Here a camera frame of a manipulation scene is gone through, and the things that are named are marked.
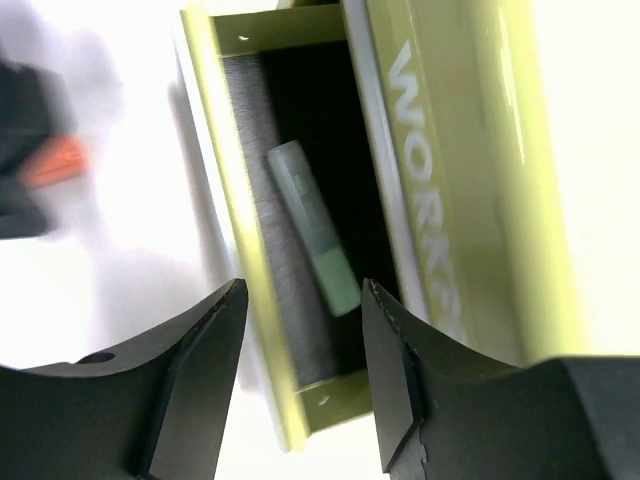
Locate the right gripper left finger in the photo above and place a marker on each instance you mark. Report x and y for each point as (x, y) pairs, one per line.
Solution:
(152, 407)

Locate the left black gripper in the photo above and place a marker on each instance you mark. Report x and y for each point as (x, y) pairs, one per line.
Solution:
(33, 111)

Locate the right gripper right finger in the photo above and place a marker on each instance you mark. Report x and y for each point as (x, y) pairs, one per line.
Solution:
(445, 411)

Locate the orange highlighter marker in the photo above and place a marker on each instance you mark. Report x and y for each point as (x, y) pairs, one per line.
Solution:
(60, 159)

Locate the green highlighter marker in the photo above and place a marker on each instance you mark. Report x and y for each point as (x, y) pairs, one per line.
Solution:
(333, 273)

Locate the green drawer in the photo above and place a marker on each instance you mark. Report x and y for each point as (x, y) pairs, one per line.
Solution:
(262, 79)

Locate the green metal tool chest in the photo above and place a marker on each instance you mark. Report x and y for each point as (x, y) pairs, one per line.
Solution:
(455, 106)

